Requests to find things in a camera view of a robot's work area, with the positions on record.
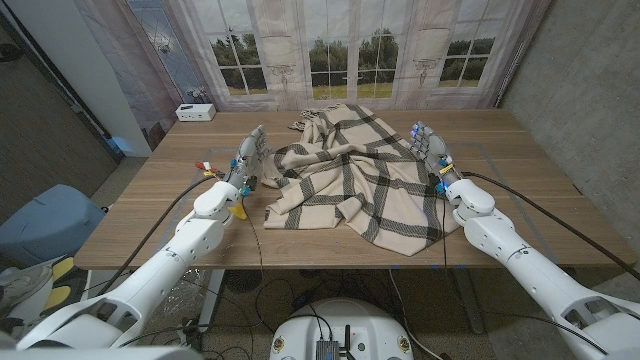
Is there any printed window backdrop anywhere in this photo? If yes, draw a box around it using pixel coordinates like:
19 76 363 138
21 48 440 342
73 0 552 151

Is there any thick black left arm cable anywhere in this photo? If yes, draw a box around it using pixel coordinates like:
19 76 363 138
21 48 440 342
94 173 217 297

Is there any white power strip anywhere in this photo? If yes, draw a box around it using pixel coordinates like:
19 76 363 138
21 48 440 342
174 103 217 123

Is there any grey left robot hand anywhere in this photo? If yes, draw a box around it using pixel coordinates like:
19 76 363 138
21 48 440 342
223 124 271 197

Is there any black round floor device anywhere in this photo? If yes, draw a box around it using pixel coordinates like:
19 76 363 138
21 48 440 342
223 269 265 295

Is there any white sneaker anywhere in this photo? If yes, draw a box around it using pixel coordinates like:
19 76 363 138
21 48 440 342
0 263 54 311

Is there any grey table leg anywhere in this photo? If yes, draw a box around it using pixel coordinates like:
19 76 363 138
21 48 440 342
452 269 486 335

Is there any white table leg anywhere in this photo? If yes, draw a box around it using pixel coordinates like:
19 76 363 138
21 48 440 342
198 269 226 334

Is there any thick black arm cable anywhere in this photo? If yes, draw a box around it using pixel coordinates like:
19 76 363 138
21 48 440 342
94 173 217 297
459 171 640 281

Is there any white robot body cover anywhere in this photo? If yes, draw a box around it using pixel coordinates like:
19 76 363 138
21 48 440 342
0 345 204 360

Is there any red-handled metal fork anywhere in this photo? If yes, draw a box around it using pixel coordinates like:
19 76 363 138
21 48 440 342
194 160 226 180

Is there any yellow and black foot pedal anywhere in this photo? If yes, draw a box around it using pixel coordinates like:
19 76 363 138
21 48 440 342
39 257 89 316

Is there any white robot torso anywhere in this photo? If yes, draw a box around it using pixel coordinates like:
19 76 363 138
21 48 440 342
269 298 415 360

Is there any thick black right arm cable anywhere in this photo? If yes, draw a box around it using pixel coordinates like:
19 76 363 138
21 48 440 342
459 171 640 281

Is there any beige plaid scarf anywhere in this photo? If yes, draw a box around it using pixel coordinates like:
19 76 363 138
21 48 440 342
259 103 461 257

